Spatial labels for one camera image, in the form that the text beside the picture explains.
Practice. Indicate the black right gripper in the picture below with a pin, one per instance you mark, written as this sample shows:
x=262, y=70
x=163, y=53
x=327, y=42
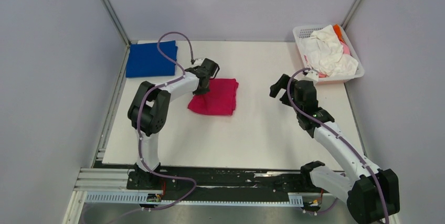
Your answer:
x=282, y=83

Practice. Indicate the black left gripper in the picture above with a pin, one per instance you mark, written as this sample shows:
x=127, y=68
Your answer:
x=201, y=92

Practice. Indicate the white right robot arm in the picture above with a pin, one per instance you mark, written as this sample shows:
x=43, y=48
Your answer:
x=370, y=193

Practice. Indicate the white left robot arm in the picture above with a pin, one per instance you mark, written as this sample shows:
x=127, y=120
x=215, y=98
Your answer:
x=149, y=108

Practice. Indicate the white crumpled t-shirt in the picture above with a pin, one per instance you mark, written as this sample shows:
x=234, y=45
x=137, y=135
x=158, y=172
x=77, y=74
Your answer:
x=325, y=34

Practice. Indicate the white plastic laundry basket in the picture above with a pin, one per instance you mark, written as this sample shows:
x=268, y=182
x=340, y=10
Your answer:
x=304, y=31

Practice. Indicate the folded blue t-shirt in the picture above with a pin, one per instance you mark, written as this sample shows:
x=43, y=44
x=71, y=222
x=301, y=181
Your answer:
x=146, y=61

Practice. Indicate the orange t-shirt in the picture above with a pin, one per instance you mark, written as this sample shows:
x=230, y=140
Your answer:
x=338, y=31

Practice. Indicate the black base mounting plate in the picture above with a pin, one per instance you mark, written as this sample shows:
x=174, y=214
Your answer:
x=213, y=183

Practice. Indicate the white slotted cable duct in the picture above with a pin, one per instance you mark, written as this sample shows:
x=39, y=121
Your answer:
x=291, y=200

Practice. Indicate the metal corner wall strip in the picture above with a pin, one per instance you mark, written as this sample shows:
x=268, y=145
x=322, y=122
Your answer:
x=116, y=21

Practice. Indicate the aluminium frame rail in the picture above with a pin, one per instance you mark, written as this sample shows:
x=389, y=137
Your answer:
x=93, y=180

